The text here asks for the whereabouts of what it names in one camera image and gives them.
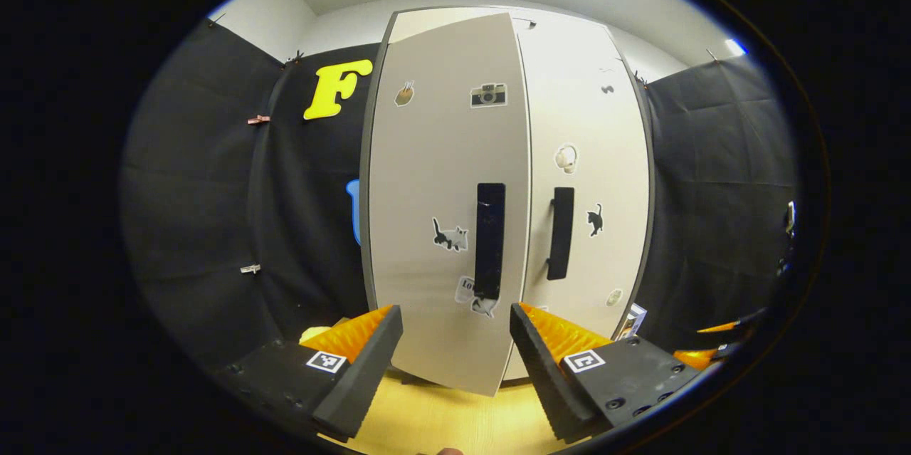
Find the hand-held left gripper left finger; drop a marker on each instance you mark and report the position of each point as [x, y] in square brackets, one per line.
[363, 377]

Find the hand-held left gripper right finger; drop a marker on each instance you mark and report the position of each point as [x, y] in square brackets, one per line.
[544, 377]

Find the pink clip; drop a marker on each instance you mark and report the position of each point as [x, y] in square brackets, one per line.
[258, 119]

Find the small ceiling light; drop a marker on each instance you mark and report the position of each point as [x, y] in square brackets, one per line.
[736, 47]

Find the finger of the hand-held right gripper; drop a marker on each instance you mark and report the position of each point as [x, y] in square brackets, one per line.
[704, 357]
[736, 329]

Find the lilac blue book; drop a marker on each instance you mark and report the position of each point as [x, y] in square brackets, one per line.
[631, 320]

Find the yellow and green plush toy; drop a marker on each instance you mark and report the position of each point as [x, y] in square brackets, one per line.
[314, 333]

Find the white shoe cabinet door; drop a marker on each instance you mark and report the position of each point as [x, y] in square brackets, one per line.
[605, 127]
[427, 170]

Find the white shoe cabinet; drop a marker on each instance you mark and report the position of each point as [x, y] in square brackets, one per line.
[434, 21]

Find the silver clip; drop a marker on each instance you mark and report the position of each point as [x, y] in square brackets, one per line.
[250, 268]

